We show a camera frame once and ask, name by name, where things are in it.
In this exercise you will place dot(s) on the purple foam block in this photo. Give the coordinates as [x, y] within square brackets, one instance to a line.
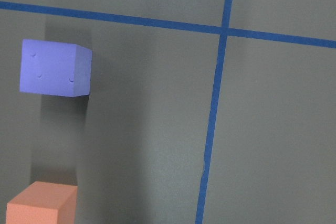
[55, 68]

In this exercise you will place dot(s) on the orange foam block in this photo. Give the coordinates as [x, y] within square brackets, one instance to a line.
[43, 202]

